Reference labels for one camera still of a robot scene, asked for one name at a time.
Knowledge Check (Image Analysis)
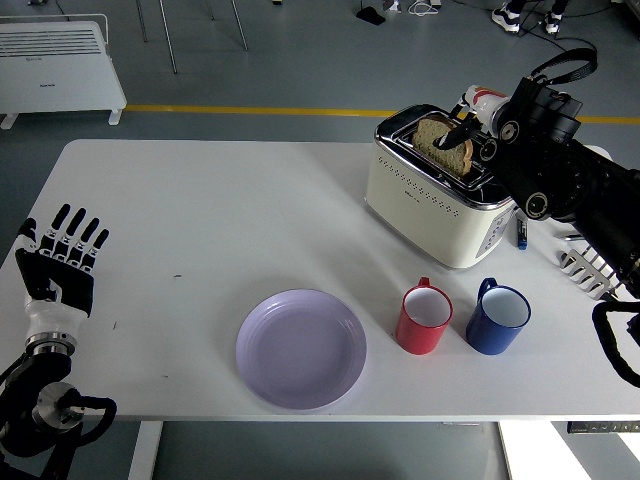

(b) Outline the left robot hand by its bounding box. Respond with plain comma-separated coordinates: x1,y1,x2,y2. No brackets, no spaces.
13,203,111,337

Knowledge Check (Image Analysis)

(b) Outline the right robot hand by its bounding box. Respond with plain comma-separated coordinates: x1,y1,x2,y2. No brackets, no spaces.
438,84,506,151

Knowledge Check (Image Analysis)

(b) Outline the bread slice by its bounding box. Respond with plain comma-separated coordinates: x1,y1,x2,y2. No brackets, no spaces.
411,117,473,177

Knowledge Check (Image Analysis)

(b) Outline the purple plastic plate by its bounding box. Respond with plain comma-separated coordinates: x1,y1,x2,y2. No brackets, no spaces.
235,288,368,412

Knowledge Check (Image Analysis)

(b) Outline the cream chrome toaster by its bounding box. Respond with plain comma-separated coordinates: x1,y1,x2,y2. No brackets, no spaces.
363,103,522,272

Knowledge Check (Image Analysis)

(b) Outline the blue marker pen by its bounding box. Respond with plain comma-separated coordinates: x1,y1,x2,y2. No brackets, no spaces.
514,209,529,250

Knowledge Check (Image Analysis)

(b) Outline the black floor pedal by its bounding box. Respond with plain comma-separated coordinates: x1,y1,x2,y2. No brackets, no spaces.
355,5,387,26

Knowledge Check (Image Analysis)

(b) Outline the white table leg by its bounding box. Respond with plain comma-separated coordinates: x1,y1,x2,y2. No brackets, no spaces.
127,421,164,480

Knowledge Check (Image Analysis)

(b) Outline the metal toast rack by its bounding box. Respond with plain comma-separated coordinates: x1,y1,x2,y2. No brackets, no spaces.
557,243,620,302

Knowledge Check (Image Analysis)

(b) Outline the white panel heater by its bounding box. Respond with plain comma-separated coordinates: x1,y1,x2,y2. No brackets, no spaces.
0,13,127,131

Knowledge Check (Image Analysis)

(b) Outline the blue enamel mug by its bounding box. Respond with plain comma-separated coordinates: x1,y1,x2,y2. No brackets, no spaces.
464,277,532,356

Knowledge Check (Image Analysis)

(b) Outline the red enamel mug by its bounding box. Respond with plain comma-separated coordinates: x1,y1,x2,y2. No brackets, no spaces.
394,276,454,356

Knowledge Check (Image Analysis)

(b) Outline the metal chair leg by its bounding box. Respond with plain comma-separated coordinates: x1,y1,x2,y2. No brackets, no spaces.
135,0,149,44
230,0,249,52
158,0,179,75

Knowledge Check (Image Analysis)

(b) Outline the black table control panel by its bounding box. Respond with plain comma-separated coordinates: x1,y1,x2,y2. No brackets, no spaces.
566,421,640,435

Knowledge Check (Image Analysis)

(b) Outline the black floor cable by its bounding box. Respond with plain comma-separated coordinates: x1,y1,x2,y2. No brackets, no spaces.
509,13,574,52

